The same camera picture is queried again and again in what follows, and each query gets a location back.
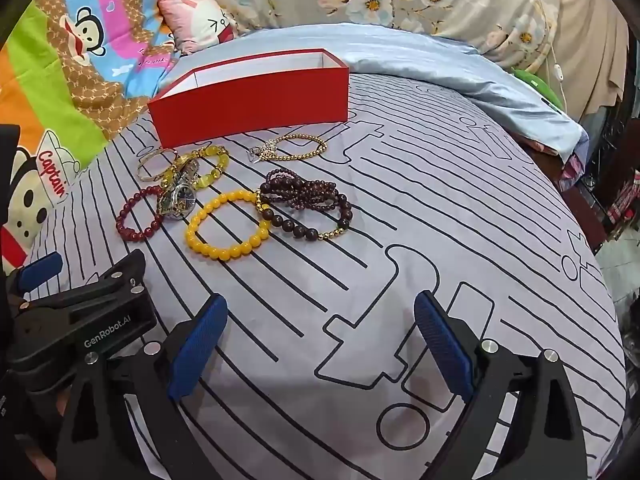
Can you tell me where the beige hanging garment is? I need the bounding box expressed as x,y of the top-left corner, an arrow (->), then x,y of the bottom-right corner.
550,0 -> 631,121

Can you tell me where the metal wristwatch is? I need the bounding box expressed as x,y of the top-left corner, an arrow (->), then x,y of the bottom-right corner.
156,155 -> 201,222

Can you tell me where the colourful monkey printed blanket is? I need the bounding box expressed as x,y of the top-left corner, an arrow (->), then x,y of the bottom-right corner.
0,0 -> 201,271

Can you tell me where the grey floral quilt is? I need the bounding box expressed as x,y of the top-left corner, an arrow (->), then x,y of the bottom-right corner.
180,0 -> 576,81

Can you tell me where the yellow bead bracelet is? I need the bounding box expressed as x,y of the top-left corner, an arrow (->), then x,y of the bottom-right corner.
186,190 -> 271,262

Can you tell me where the light blue quilt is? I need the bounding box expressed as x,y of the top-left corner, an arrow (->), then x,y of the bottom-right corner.
240,24 -> 586,161

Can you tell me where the pink cartoon pillow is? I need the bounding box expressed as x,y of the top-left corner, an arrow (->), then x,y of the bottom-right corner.
157,0 -> 241,56

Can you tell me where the black and yellow bracelet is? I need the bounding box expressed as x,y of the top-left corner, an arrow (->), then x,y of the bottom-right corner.
256,185 -> 353,245

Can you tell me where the red cardboard box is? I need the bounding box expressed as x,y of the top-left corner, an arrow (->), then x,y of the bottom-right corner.
146,49 -> 351,150

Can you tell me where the green plastic object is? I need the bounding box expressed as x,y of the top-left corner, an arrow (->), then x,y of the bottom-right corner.
515,67 -> 566,111

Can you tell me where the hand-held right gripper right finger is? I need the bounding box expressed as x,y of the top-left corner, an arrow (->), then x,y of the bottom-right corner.
412,290 -> 588,480

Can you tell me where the gold bangle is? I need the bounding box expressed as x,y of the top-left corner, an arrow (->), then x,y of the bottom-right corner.
137,147 -> 178,183

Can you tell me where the white cable with switch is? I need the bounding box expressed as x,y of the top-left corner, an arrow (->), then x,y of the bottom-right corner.
530,0 -> 568,111

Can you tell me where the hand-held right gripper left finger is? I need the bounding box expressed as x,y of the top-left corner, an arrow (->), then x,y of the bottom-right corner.
54,292 -> 228,480

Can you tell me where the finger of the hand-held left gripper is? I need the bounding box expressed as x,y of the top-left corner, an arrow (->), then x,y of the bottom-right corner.
30,249 -> 148,323
7,251 -> 65,296

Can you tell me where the dark red bead bracelet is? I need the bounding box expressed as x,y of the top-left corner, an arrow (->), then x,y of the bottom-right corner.
115,185 -> 166,243

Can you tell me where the gold bead bracelet with charm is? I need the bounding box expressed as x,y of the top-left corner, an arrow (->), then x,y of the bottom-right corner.
248,133 -> 329,165

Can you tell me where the yellow-green bead bracelet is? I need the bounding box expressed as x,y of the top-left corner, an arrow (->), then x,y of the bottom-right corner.
165,141 -> 231,186

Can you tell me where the brown bead bracelet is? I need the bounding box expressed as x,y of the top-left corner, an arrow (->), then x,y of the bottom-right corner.
265,167 -> 351,221

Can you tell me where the grey striped bed sheet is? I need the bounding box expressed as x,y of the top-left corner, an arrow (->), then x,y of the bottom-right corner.
25,72 -> 628,480

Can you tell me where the dark wooden bed frame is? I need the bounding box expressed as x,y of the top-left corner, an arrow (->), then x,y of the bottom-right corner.
520,140 -> 606,256

